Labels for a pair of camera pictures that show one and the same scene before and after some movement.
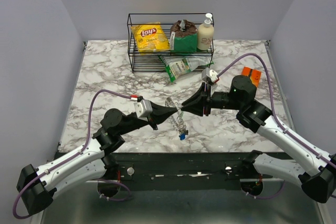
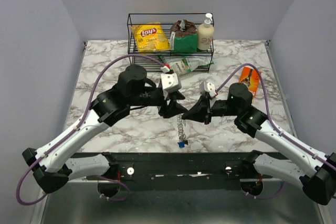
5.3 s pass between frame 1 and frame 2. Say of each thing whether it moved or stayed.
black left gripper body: moved
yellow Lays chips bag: stayed
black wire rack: stayed
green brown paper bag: stayed
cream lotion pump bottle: stayed
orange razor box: stayed
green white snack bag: stayed
